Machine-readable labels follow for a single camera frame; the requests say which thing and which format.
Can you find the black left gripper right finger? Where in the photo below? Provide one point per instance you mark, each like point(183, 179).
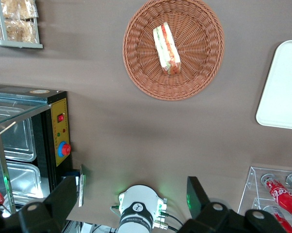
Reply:
point(209, 216)

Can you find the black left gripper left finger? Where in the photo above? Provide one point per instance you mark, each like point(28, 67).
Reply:
point(51, 208)

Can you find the white plastic tray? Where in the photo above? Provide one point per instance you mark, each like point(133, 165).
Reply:
point(281, 92)

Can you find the round brown wicker basket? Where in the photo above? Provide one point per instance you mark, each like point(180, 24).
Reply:
point(197, 48)

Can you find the wrapped triangle sandwich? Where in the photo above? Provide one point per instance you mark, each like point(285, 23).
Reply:
point(166, 48)

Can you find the small clear sign holder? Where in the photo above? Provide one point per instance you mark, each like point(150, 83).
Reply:
point(82, 187)

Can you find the steel food pan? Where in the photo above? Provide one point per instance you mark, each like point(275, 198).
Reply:
point(17, 143)
point(24, 179)

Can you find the clear acrylic bottle holder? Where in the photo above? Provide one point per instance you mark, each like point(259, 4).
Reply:
point(251, 184)

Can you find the red round control knob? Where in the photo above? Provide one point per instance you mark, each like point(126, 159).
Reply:
point(64, 148)

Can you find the black food warmer cabinet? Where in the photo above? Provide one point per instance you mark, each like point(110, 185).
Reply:
point(49, 145)

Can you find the wooden skewer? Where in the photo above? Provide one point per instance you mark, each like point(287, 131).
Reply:
point(4, 131)

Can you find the grey snack rack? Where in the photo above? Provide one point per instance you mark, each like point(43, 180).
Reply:
point(4, 36)

